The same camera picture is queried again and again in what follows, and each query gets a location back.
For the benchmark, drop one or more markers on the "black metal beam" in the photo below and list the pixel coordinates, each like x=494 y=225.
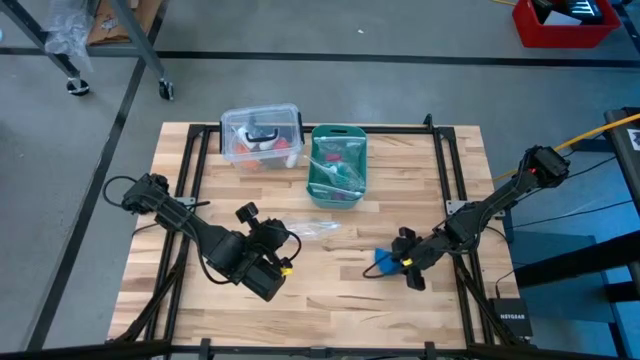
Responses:
x=575 y=261

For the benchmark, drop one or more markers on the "black aluminium table frame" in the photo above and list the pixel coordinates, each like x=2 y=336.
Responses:
x=400 y=130

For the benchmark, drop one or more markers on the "orange item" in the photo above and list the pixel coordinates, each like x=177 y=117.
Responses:
x=245 y=152

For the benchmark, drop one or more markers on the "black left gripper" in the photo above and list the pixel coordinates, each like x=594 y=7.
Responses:
x=257 y=235

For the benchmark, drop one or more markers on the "black side table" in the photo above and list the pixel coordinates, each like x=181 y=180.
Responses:
x=620 y=150

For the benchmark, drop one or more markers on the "pink red item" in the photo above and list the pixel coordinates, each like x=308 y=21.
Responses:
x=282 y=145

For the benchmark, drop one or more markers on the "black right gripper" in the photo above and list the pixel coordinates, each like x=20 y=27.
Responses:
x=417 y=252

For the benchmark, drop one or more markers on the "blue bandage roll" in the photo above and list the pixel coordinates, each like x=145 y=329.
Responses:
x=385 y=262

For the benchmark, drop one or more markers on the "metal leg workbench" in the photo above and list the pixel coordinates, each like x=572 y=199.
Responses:
x=134 y=30

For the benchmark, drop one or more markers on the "clear plastic wrap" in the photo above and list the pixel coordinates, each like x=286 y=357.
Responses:
x=67 y=30

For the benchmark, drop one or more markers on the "black device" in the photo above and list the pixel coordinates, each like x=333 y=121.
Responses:
x=585 y=10

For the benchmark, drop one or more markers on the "white paper sheet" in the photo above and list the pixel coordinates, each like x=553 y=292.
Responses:
x=560 y=19

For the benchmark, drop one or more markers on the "red plastic crate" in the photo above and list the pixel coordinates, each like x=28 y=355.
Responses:
x=550 y=37

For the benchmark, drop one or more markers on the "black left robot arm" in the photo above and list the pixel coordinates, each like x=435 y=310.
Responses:
x=175 y=215

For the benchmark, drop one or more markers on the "brown cardboard box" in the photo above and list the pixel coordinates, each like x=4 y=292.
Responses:
x=107 y=25

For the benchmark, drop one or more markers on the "teal plastic bin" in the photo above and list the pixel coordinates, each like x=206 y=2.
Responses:
x=320 y=131

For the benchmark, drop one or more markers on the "small red item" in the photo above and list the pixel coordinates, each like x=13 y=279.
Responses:
x=334 y=158

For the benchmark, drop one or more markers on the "white cylinder roll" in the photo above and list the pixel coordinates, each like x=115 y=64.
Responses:
x=292 y=161

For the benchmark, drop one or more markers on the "black Netgear network switch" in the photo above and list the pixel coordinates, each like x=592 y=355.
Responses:
x=510 y=320

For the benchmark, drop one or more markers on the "clear plastic zip bag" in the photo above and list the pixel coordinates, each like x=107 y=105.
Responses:
x=315 y=229

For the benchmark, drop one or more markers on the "clear plastic storage box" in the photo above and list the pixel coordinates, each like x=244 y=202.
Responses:
x=262 y=117

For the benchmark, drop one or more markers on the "clear bag with items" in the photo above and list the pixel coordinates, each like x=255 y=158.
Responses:
x=345 y=175

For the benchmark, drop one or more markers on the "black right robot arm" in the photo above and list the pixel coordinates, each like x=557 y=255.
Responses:
x=500 y=197

